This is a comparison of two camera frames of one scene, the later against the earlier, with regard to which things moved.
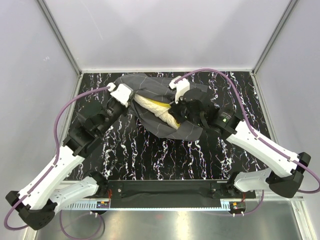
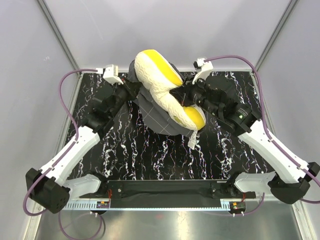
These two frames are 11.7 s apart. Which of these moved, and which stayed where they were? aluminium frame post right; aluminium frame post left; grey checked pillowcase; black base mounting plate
Moved: grey checked pillowcase
Stayed: aluminium frame post left; black base mounting plate; aluminium frame post right
